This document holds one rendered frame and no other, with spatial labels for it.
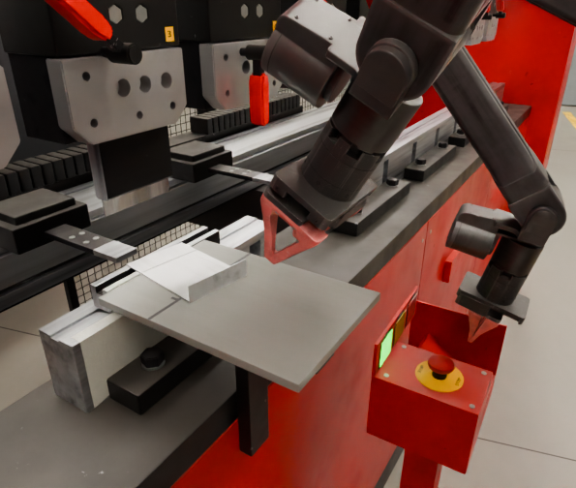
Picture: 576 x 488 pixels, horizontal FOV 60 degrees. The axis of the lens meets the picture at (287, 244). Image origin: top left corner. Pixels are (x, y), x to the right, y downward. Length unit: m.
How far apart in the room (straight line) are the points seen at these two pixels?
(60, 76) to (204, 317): 0.26
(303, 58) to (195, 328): 0.28
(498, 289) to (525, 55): 1.86
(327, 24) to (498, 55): 2.20
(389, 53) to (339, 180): 0.13
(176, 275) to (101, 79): 0.24
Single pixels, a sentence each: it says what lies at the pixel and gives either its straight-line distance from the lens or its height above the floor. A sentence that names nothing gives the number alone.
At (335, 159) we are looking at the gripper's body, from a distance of 0.42.
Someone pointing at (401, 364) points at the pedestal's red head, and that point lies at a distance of 0.83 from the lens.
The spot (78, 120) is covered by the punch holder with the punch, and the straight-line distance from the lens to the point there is 0.51.
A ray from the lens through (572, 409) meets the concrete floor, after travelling 2.12.
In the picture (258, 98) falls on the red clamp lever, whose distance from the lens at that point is 0.65.
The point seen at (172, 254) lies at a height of 1.00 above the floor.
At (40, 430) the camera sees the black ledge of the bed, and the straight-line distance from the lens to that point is 0.64.
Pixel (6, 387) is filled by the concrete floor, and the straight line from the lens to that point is 2.20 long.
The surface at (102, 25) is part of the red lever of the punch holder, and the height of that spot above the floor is 1.28.
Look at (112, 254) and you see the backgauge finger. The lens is 0.68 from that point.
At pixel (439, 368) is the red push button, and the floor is 0.81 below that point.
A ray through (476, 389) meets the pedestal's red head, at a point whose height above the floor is 0.78.
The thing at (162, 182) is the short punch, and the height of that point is 1.09.
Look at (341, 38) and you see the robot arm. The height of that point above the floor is 1.27.
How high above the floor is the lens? 1.30
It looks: 26 degrees down
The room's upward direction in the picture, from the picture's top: straight up
